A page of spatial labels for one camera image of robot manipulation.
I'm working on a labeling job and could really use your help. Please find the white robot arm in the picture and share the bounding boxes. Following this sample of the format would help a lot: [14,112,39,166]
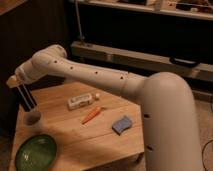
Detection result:
[7,44,204,171]

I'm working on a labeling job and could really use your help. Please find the blue sponge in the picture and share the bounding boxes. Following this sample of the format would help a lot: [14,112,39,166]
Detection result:
[112,116,132,135]

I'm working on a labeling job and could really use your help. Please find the upper shelf board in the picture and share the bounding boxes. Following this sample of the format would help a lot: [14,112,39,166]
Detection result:
[68,0,213,21]

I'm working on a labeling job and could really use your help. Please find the wooden table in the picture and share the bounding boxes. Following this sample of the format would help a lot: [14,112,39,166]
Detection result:
[8,81,146,171]

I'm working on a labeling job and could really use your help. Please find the green plate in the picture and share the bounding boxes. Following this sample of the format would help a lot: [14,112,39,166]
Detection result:
[15,134,57,171]

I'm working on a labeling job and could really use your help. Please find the long grey metal case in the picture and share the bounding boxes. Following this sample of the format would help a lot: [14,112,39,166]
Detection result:
[71,41,213,82]

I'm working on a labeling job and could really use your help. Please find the black white striped eraser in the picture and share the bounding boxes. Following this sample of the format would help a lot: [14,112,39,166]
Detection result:
[18,84,37,112]

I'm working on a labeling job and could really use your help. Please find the orange carrot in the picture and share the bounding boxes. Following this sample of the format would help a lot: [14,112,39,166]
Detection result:
[82,107,101,124]

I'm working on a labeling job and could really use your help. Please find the black case handle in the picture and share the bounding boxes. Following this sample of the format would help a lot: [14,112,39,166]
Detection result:
[169,57,200,68]

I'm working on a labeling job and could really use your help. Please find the metal pole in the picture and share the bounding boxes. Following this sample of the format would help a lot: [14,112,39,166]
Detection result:
[74,0,85,45]

